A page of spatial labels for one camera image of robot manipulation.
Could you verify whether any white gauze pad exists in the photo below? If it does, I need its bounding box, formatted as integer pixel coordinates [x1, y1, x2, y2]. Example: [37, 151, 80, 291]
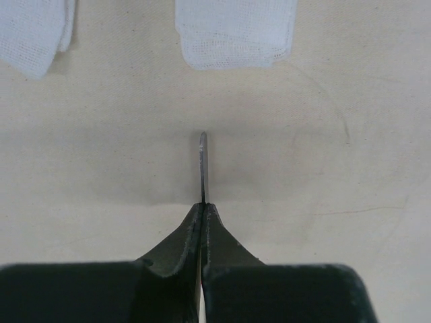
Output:
[175, 0, 297, 70]
[1, 0, 76, 79]

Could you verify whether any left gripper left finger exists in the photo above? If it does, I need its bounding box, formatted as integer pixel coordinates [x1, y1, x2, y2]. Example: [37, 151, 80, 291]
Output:
[1, 203, 204, 322]

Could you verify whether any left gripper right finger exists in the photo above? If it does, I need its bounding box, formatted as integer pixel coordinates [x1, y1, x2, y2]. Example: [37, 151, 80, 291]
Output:
[201, 204, 377, 322]

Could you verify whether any beige cloth mat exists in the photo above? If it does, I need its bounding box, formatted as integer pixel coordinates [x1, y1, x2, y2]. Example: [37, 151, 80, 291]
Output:
[0, 0, 431, 270]

